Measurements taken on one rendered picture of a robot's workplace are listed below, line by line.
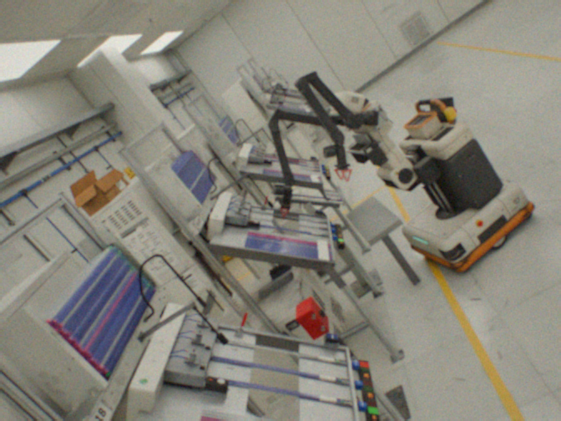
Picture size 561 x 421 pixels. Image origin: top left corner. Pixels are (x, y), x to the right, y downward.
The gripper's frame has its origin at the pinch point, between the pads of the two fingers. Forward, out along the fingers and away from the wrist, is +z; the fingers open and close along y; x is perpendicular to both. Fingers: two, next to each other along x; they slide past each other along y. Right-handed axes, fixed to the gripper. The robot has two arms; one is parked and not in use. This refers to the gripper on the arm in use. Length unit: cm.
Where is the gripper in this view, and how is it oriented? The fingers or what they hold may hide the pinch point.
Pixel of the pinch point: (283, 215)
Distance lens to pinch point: 327.0
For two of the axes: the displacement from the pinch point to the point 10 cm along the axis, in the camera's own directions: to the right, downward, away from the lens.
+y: -0.5, 3.6, -9.3
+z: -1.7, 9.2, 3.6
